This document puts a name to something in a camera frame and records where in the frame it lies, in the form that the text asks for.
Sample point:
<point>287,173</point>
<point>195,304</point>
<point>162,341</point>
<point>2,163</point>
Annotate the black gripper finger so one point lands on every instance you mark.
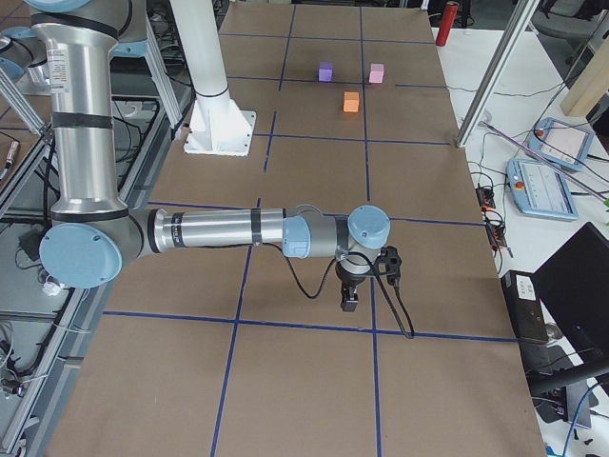
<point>347,297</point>
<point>353,299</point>

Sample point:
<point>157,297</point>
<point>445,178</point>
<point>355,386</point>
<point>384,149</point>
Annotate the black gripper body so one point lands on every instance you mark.
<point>351,280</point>

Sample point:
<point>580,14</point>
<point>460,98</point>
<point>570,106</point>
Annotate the orange foam cube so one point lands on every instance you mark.
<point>351,102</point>

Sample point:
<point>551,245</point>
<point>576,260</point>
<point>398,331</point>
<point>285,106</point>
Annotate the pink foam cube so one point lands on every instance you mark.
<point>376,73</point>

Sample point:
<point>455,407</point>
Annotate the purple foam cube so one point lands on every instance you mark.
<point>325,72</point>

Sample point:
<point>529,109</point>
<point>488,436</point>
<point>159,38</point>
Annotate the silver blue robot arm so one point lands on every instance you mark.
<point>94,233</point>

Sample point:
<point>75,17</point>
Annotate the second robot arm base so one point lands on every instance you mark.
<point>24,60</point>

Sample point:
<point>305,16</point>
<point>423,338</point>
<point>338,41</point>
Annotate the orange black connector strip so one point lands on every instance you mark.
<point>494,222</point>

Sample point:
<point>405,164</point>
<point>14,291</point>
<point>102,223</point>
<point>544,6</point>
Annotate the brown paper mat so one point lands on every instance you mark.
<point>234,352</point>

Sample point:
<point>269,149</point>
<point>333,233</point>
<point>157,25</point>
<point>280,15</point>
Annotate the black box device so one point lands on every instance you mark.
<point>523,306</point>

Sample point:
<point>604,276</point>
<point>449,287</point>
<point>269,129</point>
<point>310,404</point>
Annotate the lower teach pendant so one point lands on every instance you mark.
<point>539,191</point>

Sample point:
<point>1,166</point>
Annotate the teach pendant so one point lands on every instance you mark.
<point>539,191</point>
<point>563,144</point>

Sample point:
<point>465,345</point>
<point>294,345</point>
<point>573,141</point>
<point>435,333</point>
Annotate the black laptop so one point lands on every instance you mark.
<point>573,286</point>

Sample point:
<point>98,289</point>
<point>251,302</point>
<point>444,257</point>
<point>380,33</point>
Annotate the purple rod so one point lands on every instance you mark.
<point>577,182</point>

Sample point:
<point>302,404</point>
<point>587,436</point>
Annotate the upper teach pendant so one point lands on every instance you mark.
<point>563,144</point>

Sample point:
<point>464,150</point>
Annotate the red cylinder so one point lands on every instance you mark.
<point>448,18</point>

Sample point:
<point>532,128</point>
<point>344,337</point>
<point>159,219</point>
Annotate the wooden board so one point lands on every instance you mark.
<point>591,85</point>

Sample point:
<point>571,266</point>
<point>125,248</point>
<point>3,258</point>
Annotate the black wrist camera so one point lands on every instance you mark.
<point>389,265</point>

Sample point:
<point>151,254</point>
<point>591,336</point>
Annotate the white pedestal column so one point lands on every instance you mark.
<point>217,125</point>

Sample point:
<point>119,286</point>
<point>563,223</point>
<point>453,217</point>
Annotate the aluminium frame post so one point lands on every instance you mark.
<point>516,26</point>

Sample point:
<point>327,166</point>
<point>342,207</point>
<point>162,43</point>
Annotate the aluminium frame rail left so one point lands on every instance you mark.
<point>45,341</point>

